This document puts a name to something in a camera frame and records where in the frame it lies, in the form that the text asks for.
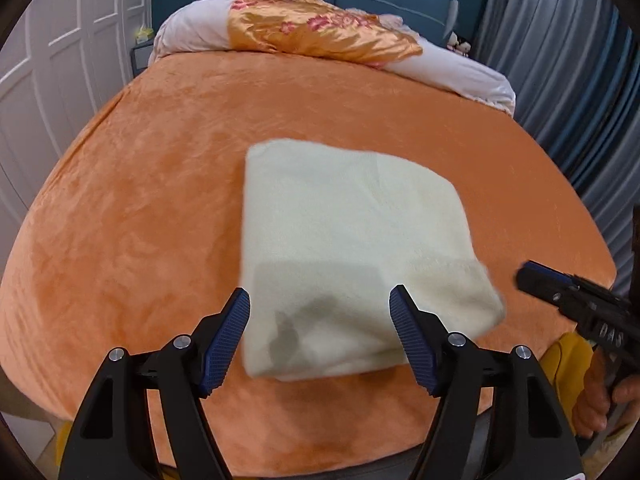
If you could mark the person's yellow garment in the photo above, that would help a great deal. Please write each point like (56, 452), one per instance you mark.
(562, 365)

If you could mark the person's right hand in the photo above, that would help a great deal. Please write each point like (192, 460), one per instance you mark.
(592, 395)

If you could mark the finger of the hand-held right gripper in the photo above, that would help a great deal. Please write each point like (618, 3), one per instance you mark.
(537, 285)
(547, 271)

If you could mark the yellow tissue packet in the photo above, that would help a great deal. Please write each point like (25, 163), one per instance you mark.
(144, 35)

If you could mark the dark nightstand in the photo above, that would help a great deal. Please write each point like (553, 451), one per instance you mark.
(141, 61)

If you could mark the cream towel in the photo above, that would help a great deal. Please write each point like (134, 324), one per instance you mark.
(350, 220)

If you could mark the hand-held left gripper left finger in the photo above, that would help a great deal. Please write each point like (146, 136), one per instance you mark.
(227, 345)

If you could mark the white panelled wardrobe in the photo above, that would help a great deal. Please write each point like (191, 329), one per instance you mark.
(65, 45)

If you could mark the grey striped curtain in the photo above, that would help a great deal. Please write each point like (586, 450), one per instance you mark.
(575, 85)

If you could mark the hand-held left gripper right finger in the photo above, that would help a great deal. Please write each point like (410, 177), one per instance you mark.
(415, 345)

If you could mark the small plush toy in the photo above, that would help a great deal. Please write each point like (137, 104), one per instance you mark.
(459, 44)

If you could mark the orange floral satin pillow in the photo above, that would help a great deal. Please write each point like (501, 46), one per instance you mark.
(310, 25)

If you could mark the orange plush bed blanket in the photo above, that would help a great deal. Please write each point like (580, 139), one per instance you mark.
(125, 210)

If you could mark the white folded duvet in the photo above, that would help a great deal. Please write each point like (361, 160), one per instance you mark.
(450, 72)

